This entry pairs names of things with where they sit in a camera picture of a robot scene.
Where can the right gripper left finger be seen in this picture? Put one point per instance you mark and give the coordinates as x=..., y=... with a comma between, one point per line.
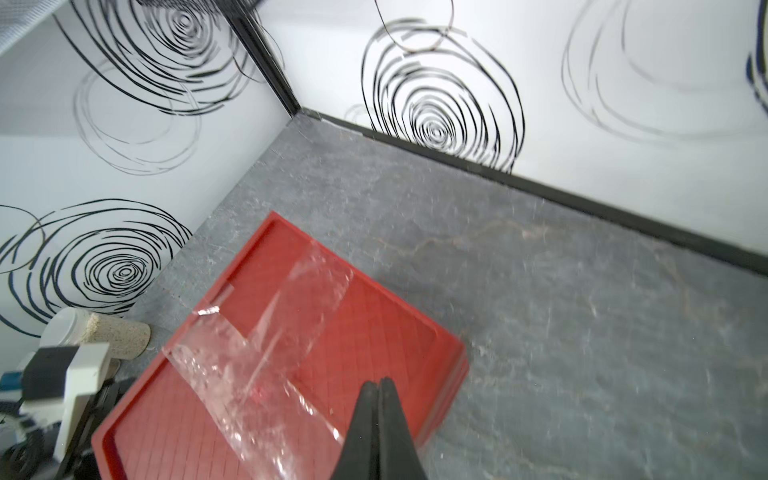
x=359, y=457

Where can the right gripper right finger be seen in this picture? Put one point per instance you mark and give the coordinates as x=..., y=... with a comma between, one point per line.
x=397, y=455

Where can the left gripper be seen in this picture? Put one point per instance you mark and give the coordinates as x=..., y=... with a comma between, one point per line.
x=79, y=461

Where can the red drawer cabinet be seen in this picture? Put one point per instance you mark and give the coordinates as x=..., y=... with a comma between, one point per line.
x=261, y=380

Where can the translucent plastic cup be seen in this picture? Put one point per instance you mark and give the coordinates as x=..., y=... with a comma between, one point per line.
x=127, y=339

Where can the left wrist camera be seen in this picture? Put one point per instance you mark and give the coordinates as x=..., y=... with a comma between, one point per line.
x=54, y=388

